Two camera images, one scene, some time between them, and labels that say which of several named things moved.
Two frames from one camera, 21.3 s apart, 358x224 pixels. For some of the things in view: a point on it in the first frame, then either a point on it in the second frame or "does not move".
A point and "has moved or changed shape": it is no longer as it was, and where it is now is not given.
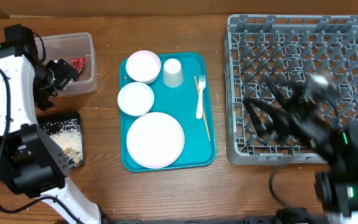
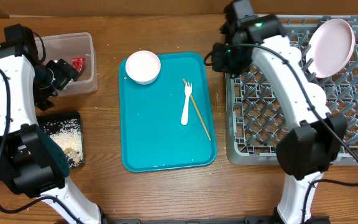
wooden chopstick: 203,111 has moved or changed shape
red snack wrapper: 78,63 does not move
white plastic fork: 201,85 -> 188,91
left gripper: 64,71 does not move
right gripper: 288,112 -> 223,65
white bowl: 143,66 does not move
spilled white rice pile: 67,134 does not move
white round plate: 155,140 -> 330,48
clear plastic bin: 69,46 does not move
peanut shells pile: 72,154 does not move
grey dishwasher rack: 288,48 does not move
